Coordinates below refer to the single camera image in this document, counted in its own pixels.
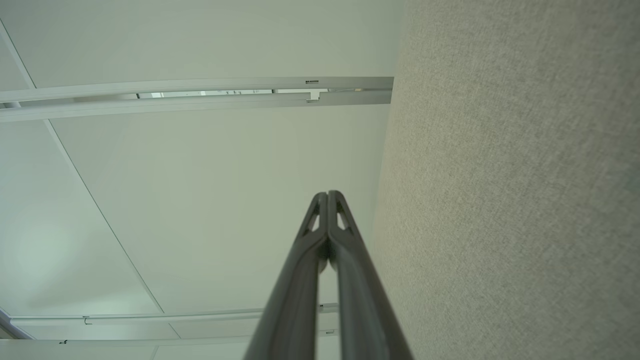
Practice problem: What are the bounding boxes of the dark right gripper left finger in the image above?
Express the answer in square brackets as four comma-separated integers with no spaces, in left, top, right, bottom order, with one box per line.
[243,192,329,360]

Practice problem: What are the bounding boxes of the aluminium wall partition post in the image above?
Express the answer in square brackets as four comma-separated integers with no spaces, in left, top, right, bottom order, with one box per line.
[0,76,395,124]
[0,302,340,347]

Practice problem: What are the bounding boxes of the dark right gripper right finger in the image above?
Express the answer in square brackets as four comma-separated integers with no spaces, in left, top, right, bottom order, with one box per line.
[328,190,415,360]

